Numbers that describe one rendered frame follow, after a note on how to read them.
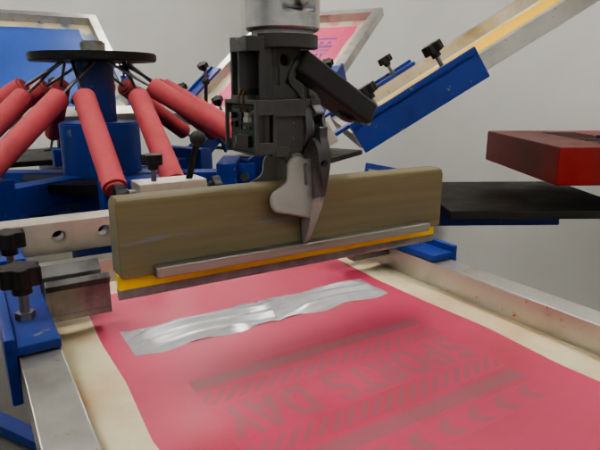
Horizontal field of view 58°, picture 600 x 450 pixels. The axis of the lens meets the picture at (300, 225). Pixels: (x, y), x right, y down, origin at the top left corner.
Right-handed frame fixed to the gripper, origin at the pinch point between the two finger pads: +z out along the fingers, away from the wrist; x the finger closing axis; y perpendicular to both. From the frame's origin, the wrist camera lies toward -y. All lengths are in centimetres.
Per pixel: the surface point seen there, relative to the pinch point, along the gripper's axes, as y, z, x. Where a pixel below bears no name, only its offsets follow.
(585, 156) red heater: -91, 1, -22
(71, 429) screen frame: 26.7, 10.3, 10.4
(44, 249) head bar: 22.5, 9.2, -37.7
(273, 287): -5.1, 13.6, -15.6
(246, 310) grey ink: 2.4, 13.1, -9.1
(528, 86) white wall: -200, -15, -119
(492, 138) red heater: -106, 0, -61
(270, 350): 4.6, 13.7, 1.1
